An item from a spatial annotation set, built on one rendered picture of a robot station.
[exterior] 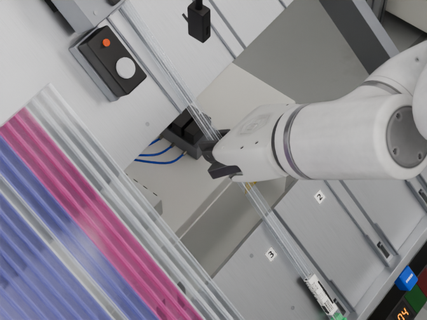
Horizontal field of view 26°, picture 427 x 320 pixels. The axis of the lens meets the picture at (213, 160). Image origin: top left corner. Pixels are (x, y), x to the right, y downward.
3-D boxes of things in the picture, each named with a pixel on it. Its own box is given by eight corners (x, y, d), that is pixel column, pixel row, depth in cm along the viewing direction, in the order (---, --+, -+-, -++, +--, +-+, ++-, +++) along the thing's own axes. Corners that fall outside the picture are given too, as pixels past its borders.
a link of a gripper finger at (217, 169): (265, 150, 104) (264, 132, 109) (206, 181, 106) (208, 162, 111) (271, 158, 105) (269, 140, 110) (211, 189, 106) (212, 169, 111)
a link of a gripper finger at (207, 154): (232, 138, 111) (200, 140, 116) (214, 153, 109) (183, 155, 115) (244, 159, 112) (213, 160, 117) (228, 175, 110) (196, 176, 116)
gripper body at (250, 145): (317, 87, 103) (256, 95, 112) (260, 141, 98) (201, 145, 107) (348, 141, 105) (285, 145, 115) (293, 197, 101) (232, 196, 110)
